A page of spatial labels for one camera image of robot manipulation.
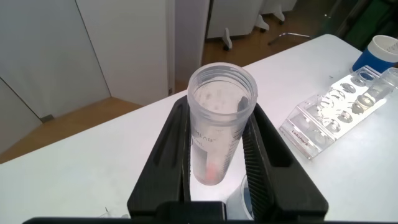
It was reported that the clear acrylic test tube rack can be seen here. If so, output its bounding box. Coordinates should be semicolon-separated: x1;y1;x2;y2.
279;65;398;161

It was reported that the white partition foot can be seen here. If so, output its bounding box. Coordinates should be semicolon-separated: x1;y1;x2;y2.
273;6;285;26
221;27;234;52
254;14;271;32

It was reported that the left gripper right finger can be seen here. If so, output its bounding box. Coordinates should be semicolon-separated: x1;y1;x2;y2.
241;102;330;222

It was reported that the white three-panel folding screen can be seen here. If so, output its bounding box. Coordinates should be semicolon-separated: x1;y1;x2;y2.
0;0;112;155

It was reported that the test tube with red pigment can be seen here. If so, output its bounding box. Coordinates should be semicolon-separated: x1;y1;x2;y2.
187;62;259;187

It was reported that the white paper cup blue sleeve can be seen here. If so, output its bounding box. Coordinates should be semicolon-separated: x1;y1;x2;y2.
352;34;398;74

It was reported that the white partition panel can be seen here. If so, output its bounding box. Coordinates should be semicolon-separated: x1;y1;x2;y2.
260;0;299;15
206;0;266;40
75;0;211;106

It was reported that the chrome floor leg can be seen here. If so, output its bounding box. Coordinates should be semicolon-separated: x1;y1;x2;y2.
267;31;312;46

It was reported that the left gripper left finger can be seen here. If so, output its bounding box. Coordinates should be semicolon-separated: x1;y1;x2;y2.
127;95;192;219

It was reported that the clear glass beaker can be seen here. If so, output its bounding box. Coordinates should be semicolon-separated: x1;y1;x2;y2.
225;174;255;220

